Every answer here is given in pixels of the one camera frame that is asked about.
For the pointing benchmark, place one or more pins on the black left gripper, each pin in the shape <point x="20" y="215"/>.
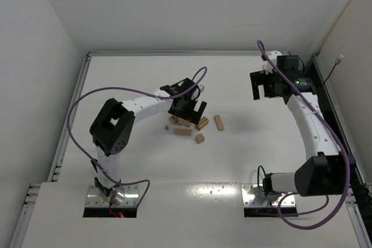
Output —
<point x="189" y="111"/>

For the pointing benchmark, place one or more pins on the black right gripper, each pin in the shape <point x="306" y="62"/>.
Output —
<point x="258" y="84"/>

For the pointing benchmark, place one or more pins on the dark-sided wood block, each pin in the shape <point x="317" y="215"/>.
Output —
<point x="202" y="123"/>

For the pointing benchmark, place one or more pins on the long wood block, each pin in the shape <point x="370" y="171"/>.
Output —
<point x="219" y="122"/>
<point x="182" y="132"/>

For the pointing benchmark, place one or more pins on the wood plank block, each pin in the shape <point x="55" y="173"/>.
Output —
<point x="181" y="121"/>

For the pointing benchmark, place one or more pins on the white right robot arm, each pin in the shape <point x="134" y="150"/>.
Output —
<point x="323" y="172"/>

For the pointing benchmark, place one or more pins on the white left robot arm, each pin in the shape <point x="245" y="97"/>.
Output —
<point x="113" y="125"/>

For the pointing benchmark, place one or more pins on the wood cube with letter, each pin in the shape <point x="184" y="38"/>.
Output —
<point x="173" y="119"/>

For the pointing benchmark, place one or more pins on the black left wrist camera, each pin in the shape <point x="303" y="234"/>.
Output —
<point x="197" y="92"/>

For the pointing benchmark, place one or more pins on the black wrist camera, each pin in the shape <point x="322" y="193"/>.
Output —
<point x="197" y="92"/>
<point x="289" y="65"/>

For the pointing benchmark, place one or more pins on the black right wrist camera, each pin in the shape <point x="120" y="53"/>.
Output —
<point x="289" y="65"/>

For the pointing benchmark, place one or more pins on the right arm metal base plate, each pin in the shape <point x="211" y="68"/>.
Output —
<point x="254" y="198"/>

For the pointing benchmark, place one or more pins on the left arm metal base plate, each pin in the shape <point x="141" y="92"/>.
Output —
<point x="120" y="197"/>

